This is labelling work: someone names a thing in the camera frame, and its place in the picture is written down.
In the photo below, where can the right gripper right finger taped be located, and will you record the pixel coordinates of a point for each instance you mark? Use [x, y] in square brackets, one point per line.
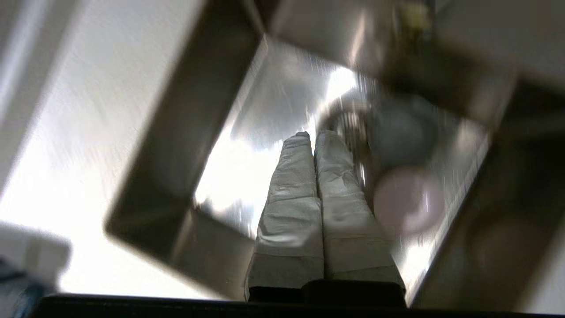
[348, 229]

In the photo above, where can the stainless steel sink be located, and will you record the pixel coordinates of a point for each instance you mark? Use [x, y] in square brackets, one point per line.
[273, 88]

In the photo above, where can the small pink bowl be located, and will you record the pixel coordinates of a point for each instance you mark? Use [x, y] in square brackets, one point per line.
[408, 201]

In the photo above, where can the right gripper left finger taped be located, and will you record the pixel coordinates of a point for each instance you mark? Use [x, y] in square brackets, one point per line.
[291, 221]

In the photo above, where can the round metal drain strainer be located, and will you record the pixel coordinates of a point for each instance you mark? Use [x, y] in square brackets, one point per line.
[351, 121]

